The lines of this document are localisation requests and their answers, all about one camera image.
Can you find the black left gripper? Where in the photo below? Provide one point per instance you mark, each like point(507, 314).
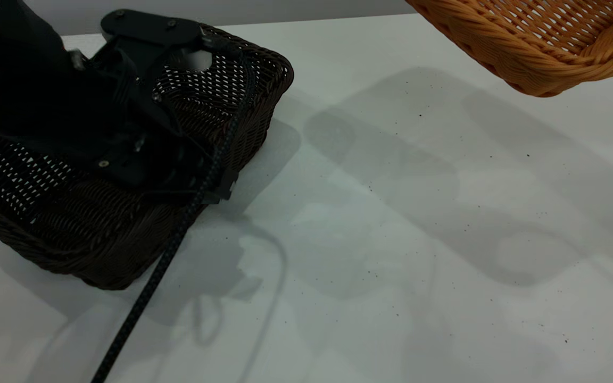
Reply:
point(141, 149)

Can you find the black woven wicker basket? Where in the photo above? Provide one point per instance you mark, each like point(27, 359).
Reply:
point(99, 239)

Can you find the orange woven wicker basket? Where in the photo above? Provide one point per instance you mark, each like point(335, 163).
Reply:
point(524, 58)

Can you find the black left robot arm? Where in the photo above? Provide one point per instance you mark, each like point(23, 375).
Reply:
point(14, 69)

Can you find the black wrist camera mount plate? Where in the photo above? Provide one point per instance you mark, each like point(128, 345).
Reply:
point(147, 26)

